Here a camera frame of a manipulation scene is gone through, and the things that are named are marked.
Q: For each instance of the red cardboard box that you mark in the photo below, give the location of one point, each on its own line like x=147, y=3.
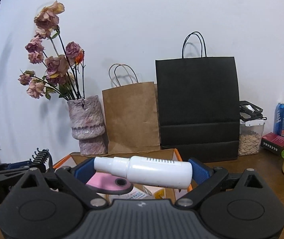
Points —
x=73, y=160

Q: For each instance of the pink handled black brush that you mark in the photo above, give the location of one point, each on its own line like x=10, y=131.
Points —
x=100, y=182

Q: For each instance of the purple ceramic vase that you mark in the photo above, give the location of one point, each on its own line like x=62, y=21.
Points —
x=87, y=125

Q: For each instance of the dried pink roses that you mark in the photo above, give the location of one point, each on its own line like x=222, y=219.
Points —
x=64, y=63

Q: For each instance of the clear box of white beads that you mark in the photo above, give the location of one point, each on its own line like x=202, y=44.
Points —
x=134, y=194

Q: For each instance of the clear seed container black lid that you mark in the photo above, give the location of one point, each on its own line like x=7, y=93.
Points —
x=252, y=124

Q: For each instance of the blue drink can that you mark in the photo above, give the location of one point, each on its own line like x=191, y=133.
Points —
x=278, y=128

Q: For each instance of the white cube power adapter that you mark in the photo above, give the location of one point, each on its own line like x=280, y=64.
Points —
x=156, y=192

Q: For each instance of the dark red book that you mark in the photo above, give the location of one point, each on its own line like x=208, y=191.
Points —
x=273, y=143

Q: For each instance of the white spray bottle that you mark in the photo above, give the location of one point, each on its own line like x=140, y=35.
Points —
x=147, y=171

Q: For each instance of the brown paper bag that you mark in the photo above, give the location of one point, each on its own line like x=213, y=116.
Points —
x=131, y=116

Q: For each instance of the black paper bag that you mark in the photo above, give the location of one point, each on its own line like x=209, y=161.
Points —
x=198, y=106

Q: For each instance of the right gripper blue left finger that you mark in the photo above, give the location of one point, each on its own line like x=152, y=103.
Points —
x=73, y=181

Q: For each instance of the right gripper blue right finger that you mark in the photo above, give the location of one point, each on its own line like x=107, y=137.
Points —
x=209, y=181

